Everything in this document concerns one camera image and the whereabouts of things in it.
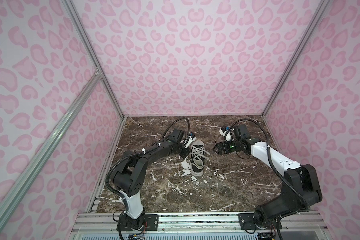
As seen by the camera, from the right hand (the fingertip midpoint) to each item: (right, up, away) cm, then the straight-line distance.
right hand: (220, 145), depth 87 cm
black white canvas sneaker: (-14, -14, -3) cm, 20 cm away
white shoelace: (-13, -5, +5) cm, 15 cm away
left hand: (-18, -2, +5) cm, 18 cm away
